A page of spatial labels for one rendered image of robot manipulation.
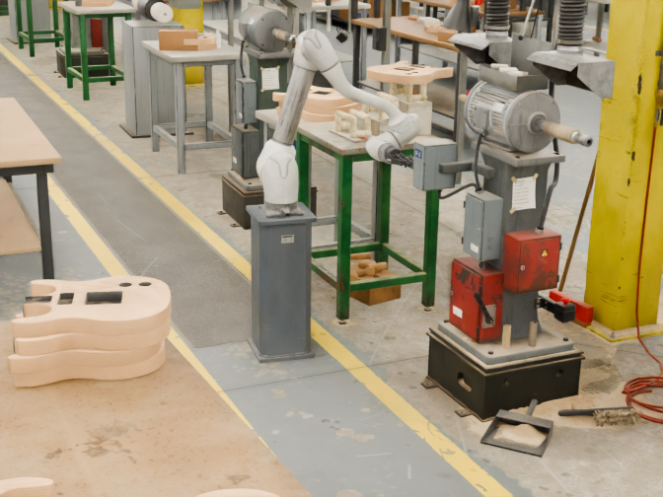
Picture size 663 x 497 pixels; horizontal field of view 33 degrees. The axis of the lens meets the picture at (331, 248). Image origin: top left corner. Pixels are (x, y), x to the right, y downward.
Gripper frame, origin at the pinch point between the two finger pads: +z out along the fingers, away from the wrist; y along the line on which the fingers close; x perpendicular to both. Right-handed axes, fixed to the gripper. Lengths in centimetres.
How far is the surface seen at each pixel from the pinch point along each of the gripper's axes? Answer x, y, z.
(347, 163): -12, 6, -55
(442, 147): 13.3, -0.9, 24.3
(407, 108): 11, -33, -68
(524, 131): 25, -22, 54
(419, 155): 9.7, 7.8, 20.6
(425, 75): 28, -39, -63
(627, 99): 23, -114, 2
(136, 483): -9, 181, 212
